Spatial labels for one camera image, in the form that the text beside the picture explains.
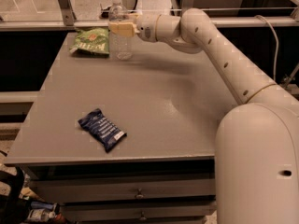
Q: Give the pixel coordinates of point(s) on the metal railing frame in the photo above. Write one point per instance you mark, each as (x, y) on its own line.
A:
(25, 15)

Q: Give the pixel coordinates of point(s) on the clutter items on floor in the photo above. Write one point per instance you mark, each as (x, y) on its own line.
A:
(41, 212)

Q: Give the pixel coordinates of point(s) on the lower grey drawer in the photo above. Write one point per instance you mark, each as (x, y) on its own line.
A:
(139, 211)

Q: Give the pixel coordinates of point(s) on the green jalapeno chip bag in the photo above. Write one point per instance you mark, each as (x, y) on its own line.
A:
(93, 42)

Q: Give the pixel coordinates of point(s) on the upper grey drawer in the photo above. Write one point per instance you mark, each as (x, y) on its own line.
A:
(124, 188)

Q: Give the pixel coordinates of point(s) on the grey drawer cabinet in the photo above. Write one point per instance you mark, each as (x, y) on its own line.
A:
(169, 103)

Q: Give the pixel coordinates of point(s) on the dark object behind glass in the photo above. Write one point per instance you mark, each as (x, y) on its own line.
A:
(104, 11)

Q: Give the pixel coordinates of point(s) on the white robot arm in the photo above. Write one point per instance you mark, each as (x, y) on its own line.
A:
(257, 142)

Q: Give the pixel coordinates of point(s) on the blue snack packet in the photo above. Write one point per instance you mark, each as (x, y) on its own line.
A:
(102, 129)

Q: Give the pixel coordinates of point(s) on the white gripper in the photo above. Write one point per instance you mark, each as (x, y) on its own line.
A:
(146, 27)

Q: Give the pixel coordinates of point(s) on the clear plastic water bottle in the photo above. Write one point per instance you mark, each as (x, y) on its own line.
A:
(120, 46)

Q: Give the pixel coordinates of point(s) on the grey drawer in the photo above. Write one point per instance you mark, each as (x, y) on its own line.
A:
(124, 188)
(139, 211)

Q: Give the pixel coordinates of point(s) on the black bag on floor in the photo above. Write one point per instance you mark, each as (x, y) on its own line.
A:
(13, 209)

